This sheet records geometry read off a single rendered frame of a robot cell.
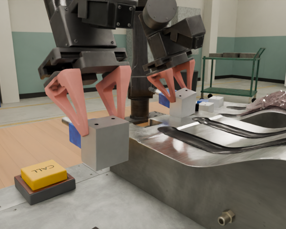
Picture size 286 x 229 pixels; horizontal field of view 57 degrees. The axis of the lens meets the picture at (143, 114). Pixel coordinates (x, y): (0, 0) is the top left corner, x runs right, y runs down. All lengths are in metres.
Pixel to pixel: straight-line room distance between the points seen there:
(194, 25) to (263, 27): 8.30
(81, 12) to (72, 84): 0.08
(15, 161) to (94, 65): 0.39
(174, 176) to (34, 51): 5.54
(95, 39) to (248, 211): 0.28
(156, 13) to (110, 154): 0.29
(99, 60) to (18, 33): 5.50
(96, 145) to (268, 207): 0.21
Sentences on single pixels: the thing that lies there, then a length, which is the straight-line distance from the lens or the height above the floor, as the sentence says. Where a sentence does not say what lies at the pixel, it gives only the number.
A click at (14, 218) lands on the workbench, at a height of 0.80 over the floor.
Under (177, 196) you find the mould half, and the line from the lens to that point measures 0.42.
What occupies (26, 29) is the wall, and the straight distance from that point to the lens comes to 5.85.
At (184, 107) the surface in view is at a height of 0.91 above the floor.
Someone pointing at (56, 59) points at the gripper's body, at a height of 1.03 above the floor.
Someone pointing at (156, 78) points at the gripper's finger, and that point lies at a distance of 0.59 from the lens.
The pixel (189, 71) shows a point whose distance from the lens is 0.61.
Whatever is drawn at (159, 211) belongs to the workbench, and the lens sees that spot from 0.43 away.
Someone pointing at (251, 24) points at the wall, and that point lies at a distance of 9.06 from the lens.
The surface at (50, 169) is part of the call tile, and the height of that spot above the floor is 0.84.
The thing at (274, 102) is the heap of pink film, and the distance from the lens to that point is 0.73.
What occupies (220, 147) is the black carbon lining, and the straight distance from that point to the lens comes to 0.47.
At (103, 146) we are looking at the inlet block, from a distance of 0.32.
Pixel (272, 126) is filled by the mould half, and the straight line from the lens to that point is 0.70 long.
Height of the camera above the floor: 1.05
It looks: 15 degrees down
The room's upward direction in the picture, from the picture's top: straight up
